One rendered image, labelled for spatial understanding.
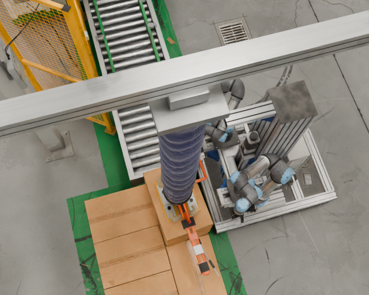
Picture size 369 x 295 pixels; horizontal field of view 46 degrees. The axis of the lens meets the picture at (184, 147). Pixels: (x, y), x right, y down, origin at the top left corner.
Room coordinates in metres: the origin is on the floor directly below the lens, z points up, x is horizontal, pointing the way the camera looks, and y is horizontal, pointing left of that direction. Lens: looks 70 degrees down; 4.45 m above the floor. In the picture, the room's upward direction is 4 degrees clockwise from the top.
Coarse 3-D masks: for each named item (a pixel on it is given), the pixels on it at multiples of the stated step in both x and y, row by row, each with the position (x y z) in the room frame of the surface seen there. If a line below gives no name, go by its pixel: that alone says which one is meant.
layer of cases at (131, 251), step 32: (128, 192) 0.92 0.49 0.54; (96, 224) 0.61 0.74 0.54; (128, 224) 0.63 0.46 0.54; (128, 256) 0.35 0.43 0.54; (160, 256) 0.37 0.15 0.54; (192, 256) 0.39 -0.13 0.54; (128, 288) 0.09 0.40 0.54; (160, 288) 0.11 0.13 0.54; (192, 288) 0.12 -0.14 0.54; (224, 288) 0.14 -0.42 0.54
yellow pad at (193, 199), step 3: (195, 195) 0.83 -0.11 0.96; (192, 198) 0.80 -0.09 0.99; (195, 198) 0.81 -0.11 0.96; (189, 201) 0.78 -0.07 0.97; (192, 201) 0.78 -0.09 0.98; (195, 201) 0.78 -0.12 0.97; (186, 204) 0.75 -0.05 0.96; (189, 204) 0.75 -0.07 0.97; (198, 204) 0.76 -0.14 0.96; (189, 207) 0.73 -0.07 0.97; (198, 207) 0.73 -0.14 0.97; (189, 210) 0.71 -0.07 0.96; (192, 210) 0.71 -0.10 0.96
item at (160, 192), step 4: (156, 184) 0.90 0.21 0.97; (156, 188) 0.87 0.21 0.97; (160, 188) 0.87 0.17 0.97; (160, 192) 0.84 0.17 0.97; (160, 196) 0.81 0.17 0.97; (160, 200) 0.77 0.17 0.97; (168, 204) 0.74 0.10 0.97; (164, 208) 0.71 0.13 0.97; (168, 208) 0.70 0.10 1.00; (172, 208) 0.71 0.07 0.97; (164, 212) 0.67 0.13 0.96; (168, 212) 0.68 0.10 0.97; (176, 212) 0.68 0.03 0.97; (168, 216) 0.65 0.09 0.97; (176, 216) 0.65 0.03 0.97; (168, 220) 0.62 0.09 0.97
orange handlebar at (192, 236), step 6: (204, 174) 0.98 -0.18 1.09; (198, 180) 0.93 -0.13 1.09; (180, 210) 0.68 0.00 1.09; (186, 210) 0.68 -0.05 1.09; (192, 228) 0.54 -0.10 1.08; (192, 234) 0.50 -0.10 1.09; (192, 240) 0.45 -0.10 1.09; (198, 240) 0.46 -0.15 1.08; (198, 258) 0.32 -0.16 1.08; (204, 258) 0.33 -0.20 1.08
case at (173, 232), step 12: (156, 168) 1.05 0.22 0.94; (156, 180) 0.94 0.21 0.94; (156, 192) 0.84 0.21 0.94; (156, 204) 0.74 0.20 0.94; (204, 204) 0.77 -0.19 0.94; (156, 216) 0.71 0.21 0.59; (192, 216) 0.66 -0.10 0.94; (204, 216) 0.67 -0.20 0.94; (168, 228) 0.55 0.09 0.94; (180, 228) 0.56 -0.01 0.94; (204, 228) 0.59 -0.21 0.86; (168, 240) 0.46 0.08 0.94; (180, 240) 0.50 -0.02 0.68
